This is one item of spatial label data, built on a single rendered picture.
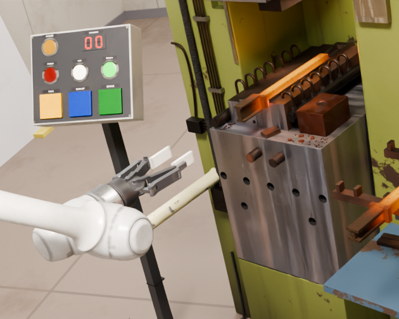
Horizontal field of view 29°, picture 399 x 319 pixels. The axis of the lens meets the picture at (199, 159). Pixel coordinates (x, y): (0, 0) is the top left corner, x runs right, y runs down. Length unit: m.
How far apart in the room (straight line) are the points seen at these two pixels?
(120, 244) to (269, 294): 0.98
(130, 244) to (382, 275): 0.67
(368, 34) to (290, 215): 0.54
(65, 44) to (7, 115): 2.47
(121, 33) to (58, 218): 0.95
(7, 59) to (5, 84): 0.17
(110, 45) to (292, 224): 0.75
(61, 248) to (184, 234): 1.89
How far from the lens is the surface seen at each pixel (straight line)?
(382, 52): 2.01
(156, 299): 2.81
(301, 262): 2.24
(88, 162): 4.42
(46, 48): 2.43
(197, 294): 3.11
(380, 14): 1.94
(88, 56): 2.36
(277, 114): 2.09
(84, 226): 1.51
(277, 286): 2.37
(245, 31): 2.32
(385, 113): 2.08
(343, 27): 2.47
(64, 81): 2.39
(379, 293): 1.85
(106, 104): 2.30
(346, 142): 2.06
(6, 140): 4.80
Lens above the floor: 1.81
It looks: 26 degrees down
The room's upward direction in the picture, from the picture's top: 13 degrees counter-clockwise
